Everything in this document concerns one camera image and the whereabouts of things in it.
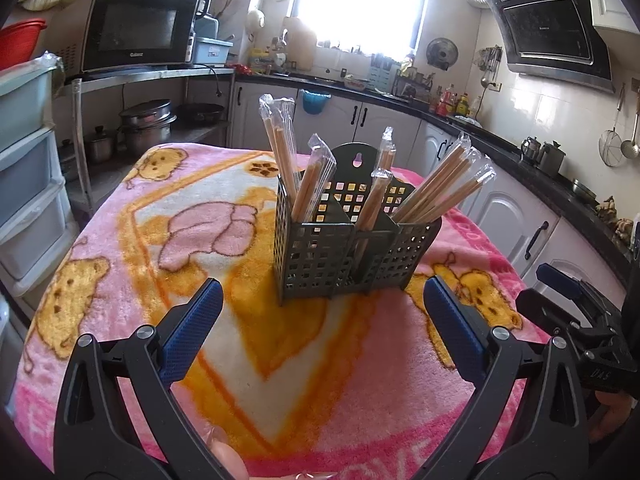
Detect hanging kitchen utensils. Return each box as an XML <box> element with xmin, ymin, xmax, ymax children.
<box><xmin>475</xmin><ymin>45</ymin><xmax>503</xmax><ymax>88</ymax></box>

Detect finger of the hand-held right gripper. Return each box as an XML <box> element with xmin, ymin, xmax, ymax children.
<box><xmin>515</xmin><ymin>287</ymin><xmax>640</xmax><ymax>398</ymax></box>
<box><xmin>536</xmin><ymin>262</ymin><xmax>621</xmax><ymax>326</ymax></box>

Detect person's left hand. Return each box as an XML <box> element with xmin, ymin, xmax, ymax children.
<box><xmin>202</xmin><ymin>427</ymin><xmax>251</xmax><ymax>480</ymax></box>

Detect black frying pan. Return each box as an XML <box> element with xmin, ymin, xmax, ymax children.
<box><xmin>175</xmin><ymin>102</ymin><xmax>226</xmax><ymax>128</ymax></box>

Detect small metal pot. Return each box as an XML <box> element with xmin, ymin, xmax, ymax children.
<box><xmin>82</xmin><ymin>127</ymin><xmax>121</xmax><ymax>163</ymax></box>

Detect teal cutlery rack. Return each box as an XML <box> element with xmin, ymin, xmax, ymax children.
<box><xmin>370</xmin><ymin>52</ymin><xmax>401</xmax><ymax>81</ymax></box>

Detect dark dish rack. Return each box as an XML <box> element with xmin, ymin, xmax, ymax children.
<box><xmin>392</xmin><ymin>65</ymin><xmax>433</xmax><ymax>103</ymax></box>

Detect black range hood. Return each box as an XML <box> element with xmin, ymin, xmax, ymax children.
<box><xmin>480</xmin><ymin>0</ymin><xmax>616</xmax><ymax>95</ymax></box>

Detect metal skimmer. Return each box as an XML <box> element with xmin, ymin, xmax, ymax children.
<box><xmin>598</xmin><ymin>85</ymin><xmax>628</xmax><ymax>167</ymax></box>

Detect round wall fan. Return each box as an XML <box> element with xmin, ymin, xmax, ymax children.
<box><xmin>426</xmin><ymin>37</ymin><xmax>459</xmax><ymax>72</ymax></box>

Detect pile of ginger roots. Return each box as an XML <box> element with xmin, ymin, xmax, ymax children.
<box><xmin>595</xmin><ymin>195</ymin><xmax>636</xmax><ymax>241</ymax></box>

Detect row of condiment bottles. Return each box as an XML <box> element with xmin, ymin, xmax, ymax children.
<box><xmin>430</xmin><ymin>85</ymin><xmax>483</xmax><ymax>118</ymax></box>

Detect white upper cabinet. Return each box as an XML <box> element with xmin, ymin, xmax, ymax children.
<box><xmin>582</xmin><ymin>0</ymin><xmax>640</xmax><ymax>48</ymax></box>

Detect blue plastic box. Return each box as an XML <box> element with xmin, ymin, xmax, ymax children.
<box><xmin>192</xmin><ymin>36</ymin><xmax>235</xmax><ymax>67</ymax></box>

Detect pile of chopsticks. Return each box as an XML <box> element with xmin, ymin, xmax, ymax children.
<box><xmin>257</xmin><ymin>94</ymin><xmax>497</xmax><ymax>256</ymax></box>

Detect blue hanging bin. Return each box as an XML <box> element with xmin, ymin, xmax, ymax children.
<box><xmin>298</xmin><ymin>89</ymin><xmax>333</xmax><ymax>116</ymax></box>

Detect pale plastic drawer unit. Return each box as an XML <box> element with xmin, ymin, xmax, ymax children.
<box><xmin>0</xmin><ymin>52</ymin><xmax>81</xmax><ymax>298</ymax></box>

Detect black microwave oven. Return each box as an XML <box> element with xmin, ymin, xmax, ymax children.
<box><xmin>47</xmin><ymin>0</ymin><xmax>198</xmax><ymax>78</ymax></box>

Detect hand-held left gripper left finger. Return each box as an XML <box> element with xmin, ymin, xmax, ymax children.
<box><xmin>52</xmin><ymin>277</ymin><xmax>224</xmax><ymax>480</ymax></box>

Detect metal kettle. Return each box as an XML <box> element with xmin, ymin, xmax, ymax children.
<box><xmin>520</xmin><ymin>136</ymin><xmax>543</xmax><ymax>163</ymax></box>

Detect stacked metal pots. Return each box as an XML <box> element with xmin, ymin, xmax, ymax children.
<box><xmin>117</xmin><ymin>100</ymin><xmax>178</xmax><ymax>158</ymax></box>

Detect person's right hand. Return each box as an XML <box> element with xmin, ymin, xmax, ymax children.
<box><xmin>589</xmin><ymin>390</ymin><xmax>640</xmax><ymax>443</ymax></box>

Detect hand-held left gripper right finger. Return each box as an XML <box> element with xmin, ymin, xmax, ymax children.
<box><xmin>422</xmin><ymin>275</ymin><xmax>601</xmax><ymax>480</ymax></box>

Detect red plastic basin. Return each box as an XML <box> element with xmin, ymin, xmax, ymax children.
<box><xmin>0</xmin><ymin>19</ymin><xmax>48</xmax><ymax>68</ymax></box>

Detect metal shelf table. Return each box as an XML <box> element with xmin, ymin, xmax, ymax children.
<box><xmin>62</xmin><ymin>62</ymin><xmax>238</xmax><ymax>221</ymax></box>

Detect white kitchen base cabinets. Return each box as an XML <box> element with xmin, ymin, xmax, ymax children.
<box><xmin>227</xmin><ymin>77</ymin><xmax>631</xmax><ymax>301</ymax></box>

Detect kitchen window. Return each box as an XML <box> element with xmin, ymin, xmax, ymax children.
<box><xmin>287</xmin><ymin>0</ymin><xmax>433</xmax><ymax>56</ymax></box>

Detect metal ladle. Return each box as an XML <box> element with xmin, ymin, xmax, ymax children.
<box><xmin>620</xmin><ymin>100</ymin><xmax>640</xmax><ymax>160</ymax></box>

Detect beige cutting board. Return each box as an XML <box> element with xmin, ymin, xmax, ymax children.
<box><xmin>281</xmin><ymin>16</ymin><xmax>318</xmax><ymax>71</ymax></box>

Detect pink printed blanket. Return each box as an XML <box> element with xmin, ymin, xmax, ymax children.
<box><xmin>12</xmin><ymin>142</ymin><xmax>556</xmax><ymax>480</ymax></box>

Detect grey perforated utensil basket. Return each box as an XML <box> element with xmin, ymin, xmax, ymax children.
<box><xmin>272</xmin><ymin>142</ymin><xmax>443</xmax><ymax>306</ymax></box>

